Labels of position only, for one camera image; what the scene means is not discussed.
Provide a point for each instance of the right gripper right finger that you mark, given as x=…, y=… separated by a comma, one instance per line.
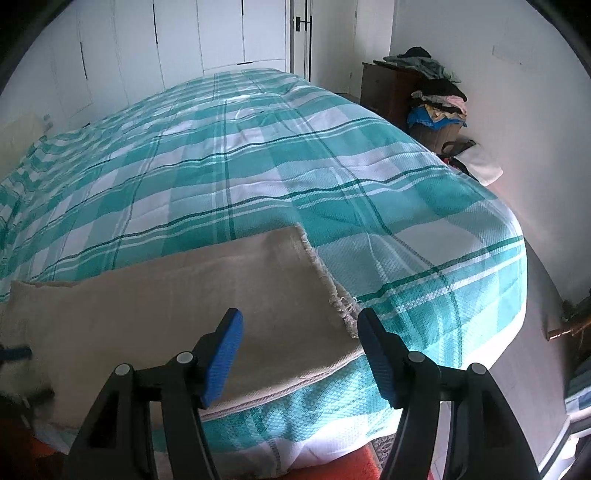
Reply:
x=485, y=438

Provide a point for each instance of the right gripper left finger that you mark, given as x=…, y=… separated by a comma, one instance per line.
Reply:
x=115, y=440

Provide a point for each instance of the beige pants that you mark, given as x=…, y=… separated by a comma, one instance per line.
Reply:
x=299, y=324

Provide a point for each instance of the red patterned rug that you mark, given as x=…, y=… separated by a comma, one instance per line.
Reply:
x=364, y=463

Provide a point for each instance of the teal plaid bed cover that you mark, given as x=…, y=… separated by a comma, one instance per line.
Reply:
x=439, y=257

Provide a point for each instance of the white bag on floor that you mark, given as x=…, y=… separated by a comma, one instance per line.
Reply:
x=471, y=158

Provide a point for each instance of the cream headboard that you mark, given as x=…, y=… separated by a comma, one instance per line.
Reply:
x=16, y=139

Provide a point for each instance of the pile of clothes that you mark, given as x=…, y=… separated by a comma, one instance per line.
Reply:
x=438, y=108

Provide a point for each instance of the dark wooden dresser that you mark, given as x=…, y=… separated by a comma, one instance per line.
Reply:
x=388, y=92

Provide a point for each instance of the white wardrobe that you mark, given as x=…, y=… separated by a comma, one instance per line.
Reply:
x=95, y=58

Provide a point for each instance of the white door with handle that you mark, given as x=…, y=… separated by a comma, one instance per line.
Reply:
x=300, y=23

